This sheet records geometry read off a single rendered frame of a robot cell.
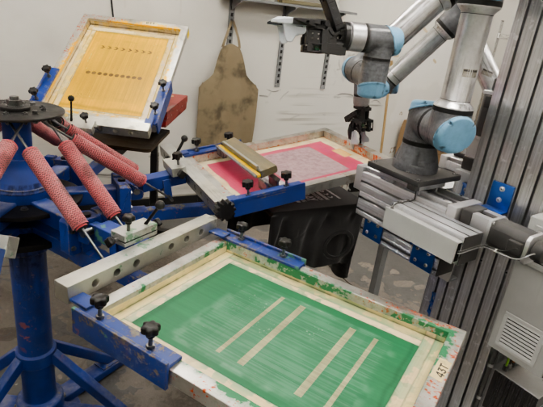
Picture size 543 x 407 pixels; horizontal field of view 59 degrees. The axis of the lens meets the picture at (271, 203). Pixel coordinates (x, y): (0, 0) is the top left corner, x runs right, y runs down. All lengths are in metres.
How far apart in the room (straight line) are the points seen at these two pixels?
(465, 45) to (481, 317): 0.90
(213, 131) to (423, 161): 2.69
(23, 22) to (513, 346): 3.34
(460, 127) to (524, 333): 0.66
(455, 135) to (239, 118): 2.86
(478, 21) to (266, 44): 2.91
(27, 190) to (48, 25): 2.13
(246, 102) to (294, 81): 0.51
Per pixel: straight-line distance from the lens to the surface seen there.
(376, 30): 1.37
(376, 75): 1.38
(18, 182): 1.78
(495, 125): 1.68
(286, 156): 2.26
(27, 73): 3.79
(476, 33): 1.48
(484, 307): 1.80
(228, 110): 4.12
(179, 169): 1.87
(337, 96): 4.70
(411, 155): 1.63
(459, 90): 1.49
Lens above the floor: 1.70
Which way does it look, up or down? 22 degrees down
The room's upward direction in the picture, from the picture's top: 7 degrees clockwise
